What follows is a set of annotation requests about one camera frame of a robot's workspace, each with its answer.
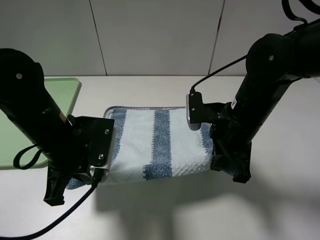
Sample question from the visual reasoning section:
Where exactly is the green plastic tray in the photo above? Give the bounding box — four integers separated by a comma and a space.
0, 77, 82, 170

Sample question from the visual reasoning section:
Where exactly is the blue white striped towel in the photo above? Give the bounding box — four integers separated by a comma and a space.
65, 106, 237, 191

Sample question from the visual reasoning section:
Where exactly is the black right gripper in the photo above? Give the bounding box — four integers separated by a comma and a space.
209, 102, 252, 183

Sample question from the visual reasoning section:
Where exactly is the black left camera cable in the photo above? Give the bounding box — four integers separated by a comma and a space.
0, 169, 104, 240

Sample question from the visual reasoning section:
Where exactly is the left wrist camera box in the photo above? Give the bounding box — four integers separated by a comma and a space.
86, 117, 116, 176

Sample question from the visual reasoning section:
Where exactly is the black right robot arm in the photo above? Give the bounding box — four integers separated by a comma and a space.
210, 20, 320, 183

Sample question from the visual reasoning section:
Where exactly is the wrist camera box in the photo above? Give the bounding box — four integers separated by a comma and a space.
186, 91, 226, 131
86, 117, 116, 176

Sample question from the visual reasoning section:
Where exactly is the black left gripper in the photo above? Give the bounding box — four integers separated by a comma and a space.
37, 114, 100, 206

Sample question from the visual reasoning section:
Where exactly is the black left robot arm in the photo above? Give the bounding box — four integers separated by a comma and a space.
0, 48, 99, 206

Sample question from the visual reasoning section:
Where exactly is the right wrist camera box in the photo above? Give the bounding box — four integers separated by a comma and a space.
186, 91, 226, 131

